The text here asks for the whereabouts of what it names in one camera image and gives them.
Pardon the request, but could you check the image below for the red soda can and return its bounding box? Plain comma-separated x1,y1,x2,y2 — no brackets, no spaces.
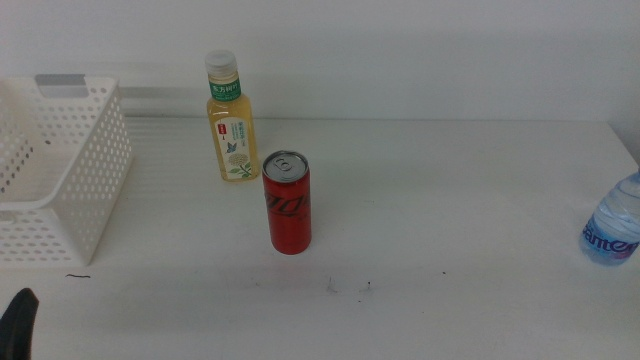
261,149,313,256

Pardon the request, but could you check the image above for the yellow tea bottle green label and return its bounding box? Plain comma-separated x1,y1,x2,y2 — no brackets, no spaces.
203,48,261,183

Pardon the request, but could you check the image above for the clear water bottle blue cap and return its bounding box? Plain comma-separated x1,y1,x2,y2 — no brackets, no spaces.
578,169,640,267

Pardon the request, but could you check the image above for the white perforated plastic basket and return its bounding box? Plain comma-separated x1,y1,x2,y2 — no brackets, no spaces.
0,73,134,268

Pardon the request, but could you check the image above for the grey wall rail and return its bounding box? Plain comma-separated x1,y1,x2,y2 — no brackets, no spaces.
34,73,202,100

